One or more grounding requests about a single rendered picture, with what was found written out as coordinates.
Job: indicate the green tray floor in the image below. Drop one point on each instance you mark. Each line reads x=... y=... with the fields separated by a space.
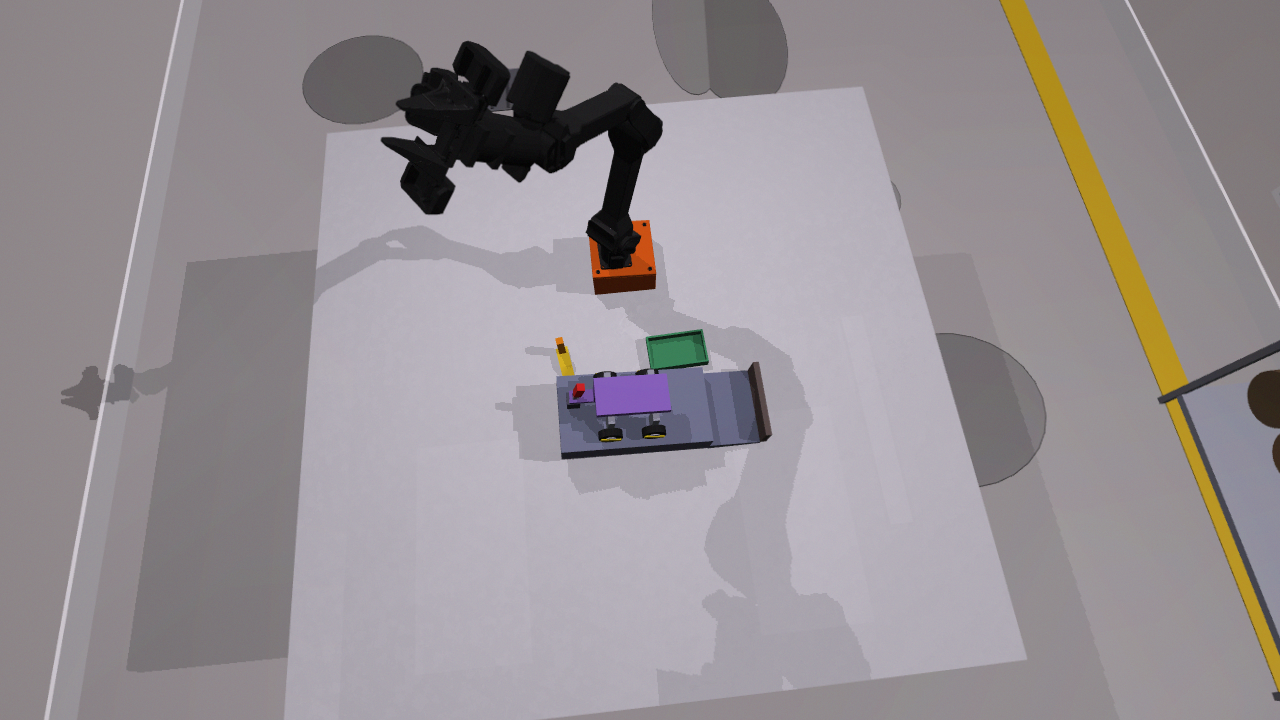
x=676 y=350

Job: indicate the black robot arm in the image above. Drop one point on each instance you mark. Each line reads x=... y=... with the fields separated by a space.
x=550 y=137

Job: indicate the yellow wedge chock with orange handle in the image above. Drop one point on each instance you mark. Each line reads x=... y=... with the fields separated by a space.
x=564 y=358

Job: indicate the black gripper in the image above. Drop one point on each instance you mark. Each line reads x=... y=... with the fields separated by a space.
x=471 y=132

